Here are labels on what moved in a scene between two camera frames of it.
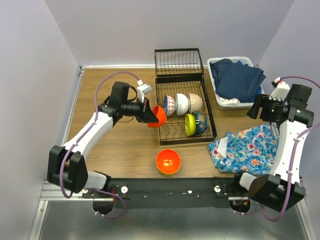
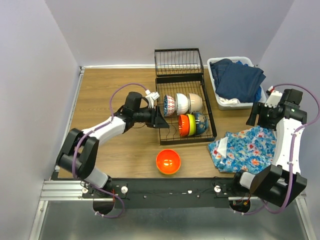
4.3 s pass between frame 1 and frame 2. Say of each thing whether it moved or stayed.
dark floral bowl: stayed
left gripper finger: moved
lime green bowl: stayed
